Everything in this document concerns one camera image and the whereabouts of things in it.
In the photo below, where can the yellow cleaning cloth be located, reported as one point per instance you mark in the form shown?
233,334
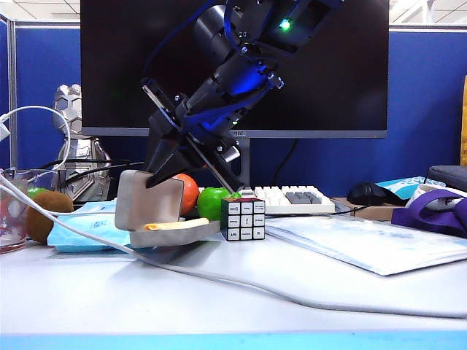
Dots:
175,224

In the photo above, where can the white bowl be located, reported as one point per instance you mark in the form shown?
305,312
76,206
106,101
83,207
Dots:
427,189

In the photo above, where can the silver faceted figurine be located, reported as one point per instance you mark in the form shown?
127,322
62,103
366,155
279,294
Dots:
78,146

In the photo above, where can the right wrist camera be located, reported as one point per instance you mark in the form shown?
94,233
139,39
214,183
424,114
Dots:
230,153

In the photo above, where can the light blue wet wipes pack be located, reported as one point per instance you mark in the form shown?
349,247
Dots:
84,233

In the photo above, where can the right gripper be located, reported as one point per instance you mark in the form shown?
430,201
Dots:
226,95

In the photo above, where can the white grey mechanical keyboard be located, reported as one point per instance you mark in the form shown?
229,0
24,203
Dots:
310,208

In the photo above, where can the orange red round fruit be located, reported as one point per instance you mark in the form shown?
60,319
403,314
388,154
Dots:
189,197

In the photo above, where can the green apple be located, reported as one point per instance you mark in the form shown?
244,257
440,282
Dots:
38,192
211,204

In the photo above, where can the white USB charger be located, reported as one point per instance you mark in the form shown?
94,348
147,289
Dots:
3,133

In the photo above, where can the dark grey pouch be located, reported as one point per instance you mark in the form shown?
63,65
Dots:
448,175

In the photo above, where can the flat brown cardboard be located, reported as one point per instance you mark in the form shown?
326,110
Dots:
376,212

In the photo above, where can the grey felt glasses case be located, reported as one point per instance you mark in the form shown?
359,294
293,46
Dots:
153,208

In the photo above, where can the black computer monitor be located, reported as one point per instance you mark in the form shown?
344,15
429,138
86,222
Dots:
346,73

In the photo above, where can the light blue printed packet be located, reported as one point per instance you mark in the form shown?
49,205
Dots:
401,183

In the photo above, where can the black edged puzzle cube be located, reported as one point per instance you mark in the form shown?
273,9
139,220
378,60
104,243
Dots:
242,220

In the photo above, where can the clear glass cup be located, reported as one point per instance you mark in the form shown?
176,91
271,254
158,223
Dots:
14,226

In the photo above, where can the paper document in sleeve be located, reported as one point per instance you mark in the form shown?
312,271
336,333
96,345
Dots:
365,248

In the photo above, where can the grey monitor stand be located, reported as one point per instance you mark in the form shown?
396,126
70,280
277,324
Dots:
245,171

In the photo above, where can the aluminium partition frame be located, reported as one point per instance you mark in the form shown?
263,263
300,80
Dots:
14,73

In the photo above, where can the brown kiwi fruit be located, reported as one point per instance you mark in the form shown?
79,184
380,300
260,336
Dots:
38,229

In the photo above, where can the black computer mouse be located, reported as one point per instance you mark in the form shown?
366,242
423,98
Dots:
366,193

